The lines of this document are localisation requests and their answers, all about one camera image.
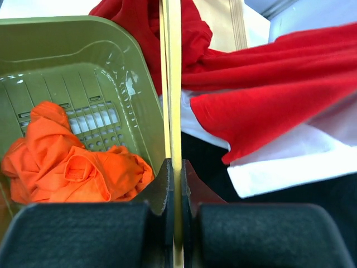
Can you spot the white t shirt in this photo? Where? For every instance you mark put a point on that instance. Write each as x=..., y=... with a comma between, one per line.
x=321, y=148

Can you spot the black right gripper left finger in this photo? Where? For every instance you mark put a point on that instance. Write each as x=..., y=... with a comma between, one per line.
x=157, y=250

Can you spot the red t shirt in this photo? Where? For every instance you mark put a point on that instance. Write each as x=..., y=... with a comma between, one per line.
x=291, y=58
x=249, y=119

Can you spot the orange t shirt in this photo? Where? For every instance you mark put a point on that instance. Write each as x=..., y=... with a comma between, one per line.
x=51, y=165

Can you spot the olive green plastic basket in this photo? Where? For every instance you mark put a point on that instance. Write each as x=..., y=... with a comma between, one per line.
x=94, y=70

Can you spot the black t shirt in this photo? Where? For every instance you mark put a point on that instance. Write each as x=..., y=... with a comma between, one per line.
x=336, y=196

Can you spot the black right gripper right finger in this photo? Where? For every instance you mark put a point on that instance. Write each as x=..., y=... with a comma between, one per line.
x=194, y=193

